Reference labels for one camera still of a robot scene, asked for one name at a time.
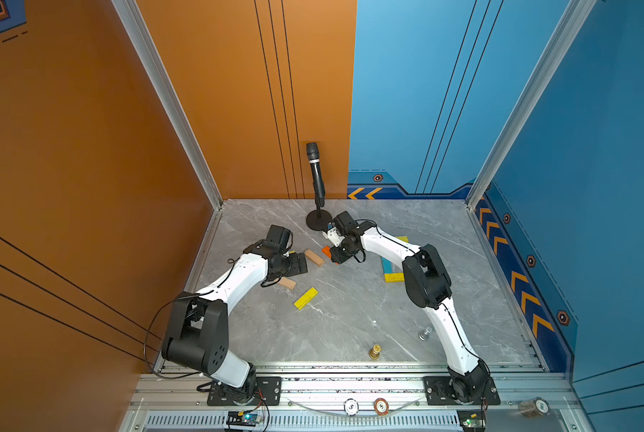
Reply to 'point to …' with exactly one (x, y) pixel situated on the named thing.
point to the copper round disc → (381, 406)
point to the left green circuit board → (243, 418)
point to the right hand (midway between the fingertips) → (337, 255)
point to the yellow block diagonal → (306, 298)
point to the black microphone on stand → (317, 220)
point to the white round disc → (351, 407)
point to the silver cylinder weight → (424, 335)
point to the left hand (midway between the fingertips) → (297, 264)
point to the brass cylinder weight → (375, 352)
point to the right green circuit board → (472, 419)
